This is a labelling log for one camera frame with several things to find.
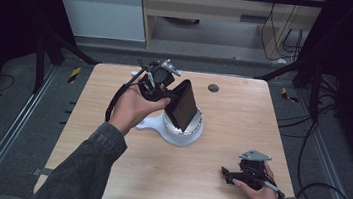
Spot grey round table grommet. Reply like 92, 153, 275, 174
207, 83, 220, 94

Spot yellow black striped tape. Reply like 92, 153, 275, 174
67, 65, 83, 85
279, 86, 301, 104

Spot black hanging cables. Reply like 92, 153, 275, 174
256, 1, 308, 66

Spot light wooden desk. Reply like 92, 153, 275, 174
132, 0, 326, 68

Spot white round ribbed holder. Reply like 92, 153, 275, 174
134, 99, 207, 150

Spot black looped floor cable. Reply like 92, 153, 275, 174
293, 117, 353, 199

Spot thin black floor cable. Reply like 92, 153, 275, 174
0, 72, 16, 97

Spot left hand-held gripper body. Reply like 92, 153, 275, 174
135, 55, 184, 106

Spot black metal stand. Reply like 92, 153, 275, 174
250, 49, 342, 125
29, 26, 103, 102

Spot metal floor rail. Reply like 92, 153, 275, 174
0, 58, 60, 199
283, 88, 353, 199

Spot black sleeved gripper cable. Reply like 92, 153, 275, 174
104, 62, 150, 127

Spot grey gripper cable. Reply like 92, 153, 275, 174
262, 179, 288, 199

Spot white cabinet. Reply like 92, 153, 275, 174
42, 0, 152, 46

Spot person's left hand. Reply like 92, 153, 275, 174
107, 71, 174, 143

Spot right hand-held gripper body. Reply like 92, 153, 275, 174
235, 148, 274, 192

